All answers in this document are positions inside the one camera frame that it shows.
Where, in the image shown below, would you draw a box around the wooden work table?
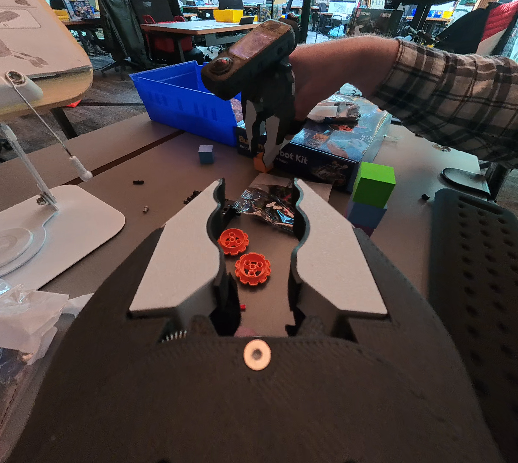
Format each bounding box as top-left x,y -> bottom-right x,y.
139,20 -> 260,49

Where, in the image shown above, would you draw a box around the red and black jacket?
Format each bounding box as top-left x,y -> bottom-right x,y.
435,0 -> 518,57

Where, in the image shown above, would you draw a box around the blue printed kit box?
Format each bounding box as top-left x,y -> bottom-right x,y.
236,93 -> 392,193

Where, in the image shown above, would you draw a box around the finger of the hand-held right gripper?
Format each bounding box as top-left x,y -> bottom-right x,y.
244,100 -> 261,158
259,113 -> 294,173

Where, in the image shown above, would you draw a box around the white plastic pouch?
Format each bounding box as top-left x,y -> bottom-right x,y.
0,281 -> 96,366

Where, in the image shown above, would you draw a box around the black office chair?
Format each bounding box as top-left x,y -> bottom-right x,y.
127,0 -> 183,67
96,0 -> 140,79

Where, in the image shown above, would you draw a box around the small clear bag of parts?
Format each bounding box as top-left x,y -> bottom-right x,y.
234,173 -> 333,235

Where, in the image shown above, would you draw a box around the dark perforated panel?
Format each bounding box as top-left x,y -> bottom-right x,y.
428,188 -> 518,463

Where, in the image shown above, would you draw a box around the small clear parts packet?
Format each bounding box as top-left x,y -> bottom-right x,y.
311,100 -> 362,124

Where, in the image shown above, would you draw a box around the green foam cube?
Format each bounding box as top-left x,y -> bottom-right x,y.
352,161 -> 396,208

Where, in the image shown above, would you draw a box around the white metal stand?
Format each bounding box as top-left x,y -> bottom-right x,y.
0,121 -> 126,291

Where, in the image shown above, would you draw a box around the orange gear wheel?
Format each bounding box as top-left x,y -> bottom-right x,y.
235,253 -> 272,287

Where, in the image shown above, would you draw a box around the person's right forearm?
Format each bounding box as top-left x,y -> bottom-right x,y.
369,39 -> 518,166

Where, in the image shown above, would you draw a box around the orange gear stack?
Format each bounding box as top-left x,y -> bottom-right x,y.
217,228 -> 249,256

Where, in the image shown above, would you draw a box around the black perforated control box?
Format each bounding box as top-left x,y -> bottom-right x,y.
183,188 -> 243,239

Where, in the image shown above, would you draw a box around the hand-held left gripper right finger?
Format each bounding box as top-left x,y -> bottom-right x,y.
288,178 -> 389,321

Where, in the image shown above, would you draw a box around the instruction booklet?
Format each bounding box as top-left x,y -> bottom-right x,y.
0,0 -> 91,79

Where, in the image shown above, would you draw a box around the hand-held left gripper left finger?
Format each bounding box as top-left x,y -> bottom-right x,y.
128,178 -> 227,327

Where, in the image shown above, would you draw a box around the white tipped wire rod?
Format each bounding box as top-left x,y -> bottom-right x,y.
16,80 -> 94,181

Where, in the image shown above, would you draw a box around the red office chair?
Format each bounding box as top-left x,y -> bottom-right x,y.
142,15 -> 194,64

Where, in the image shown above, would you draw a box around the black printed box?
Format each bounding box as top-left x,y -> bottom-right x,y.
349,8 -> 403,36

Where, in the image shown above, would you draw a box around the person's right hand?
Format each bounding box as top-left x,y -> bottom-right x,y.
289,35 -> 400,122

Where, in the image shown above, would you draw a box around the black chair armrest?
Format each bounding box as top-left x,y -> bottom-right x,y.
440,167 -> 493,200

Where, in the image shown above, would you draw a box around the colourful toy box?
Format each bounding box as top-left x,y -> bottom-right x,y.
63,0 -> 96,20

